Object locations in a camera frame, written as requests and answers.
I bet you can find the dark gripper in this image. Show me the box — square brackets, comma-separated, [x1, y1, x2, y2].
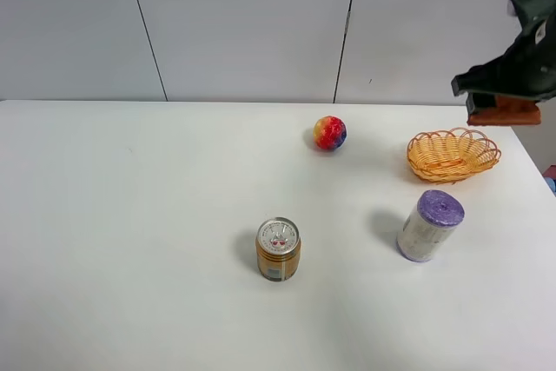
[451, 0, 555, 103]

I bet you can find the orange waffle slice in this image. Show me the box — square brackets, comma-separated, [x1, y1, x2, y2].
[466, 93, 541, 127]

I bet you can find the orange wicker basket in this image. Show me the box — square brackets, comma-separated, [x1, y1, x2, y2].
[406, 128, 501, 183]

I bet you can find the blue object at edge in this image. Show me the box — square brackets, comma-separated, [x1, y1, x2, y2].
[545, 177, 556, 194]

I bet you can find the purple bag roll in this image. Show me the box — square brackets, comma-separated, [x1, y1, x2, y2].
[396, 189, 465, 262]

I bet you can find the multicolour ball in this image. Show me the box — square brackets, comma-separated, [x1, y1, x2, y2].
[313, 116, 347, 151]

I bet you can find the orange drink can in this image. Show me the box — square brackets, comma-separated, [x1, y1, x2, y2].
[255, 217, 301, 282]

